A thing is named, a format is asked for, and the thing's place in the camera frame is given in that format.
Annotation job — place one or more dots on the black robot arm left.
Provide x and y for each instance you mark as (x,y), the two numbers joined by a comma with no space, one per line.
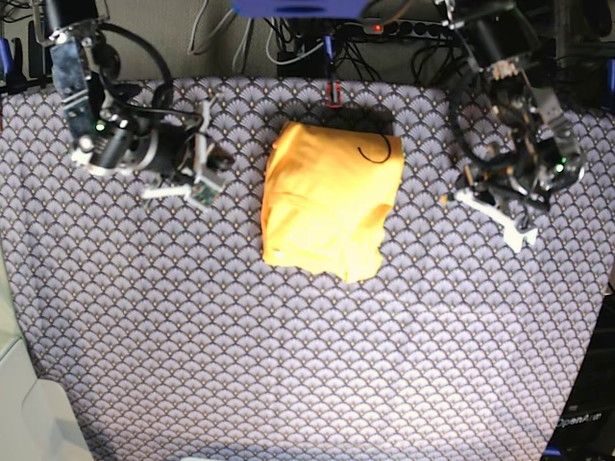
(502,51)

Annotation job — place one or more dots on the purple box at top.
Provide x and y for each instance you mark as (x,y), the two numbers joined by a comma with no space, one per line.
(300,8)

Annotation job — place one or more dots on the yellow T-shirt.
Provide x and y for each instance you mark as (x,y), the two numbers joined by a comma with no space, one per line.
(326,196)

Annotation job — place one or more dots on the blue fan-pattern tablecloth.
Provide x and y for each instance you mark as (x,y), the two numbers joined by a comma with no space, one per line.
(171,337)

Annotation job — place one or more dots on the red clamp at table edge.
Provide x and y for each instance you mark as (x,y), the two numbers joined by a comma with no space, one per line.
(333,94)

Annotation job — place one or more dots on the black OpenArm base box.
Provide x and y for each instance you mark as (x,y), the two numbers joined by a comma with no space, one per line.
(585,429)

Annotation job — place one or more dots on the black power strip red switch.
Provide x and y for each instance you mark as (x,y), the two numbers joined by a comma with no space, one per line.
(405,28)

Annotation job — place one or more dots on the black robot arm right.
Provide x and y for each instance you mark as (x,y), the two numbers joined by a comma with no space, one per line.
(110,133)

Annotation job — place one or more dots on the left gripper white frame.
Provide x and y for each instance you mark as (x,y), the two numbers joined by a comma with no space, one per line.
(508,196)

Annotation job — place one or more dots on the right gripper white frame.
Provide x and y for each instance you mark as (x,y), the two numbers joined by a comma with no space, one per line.
(190,163)

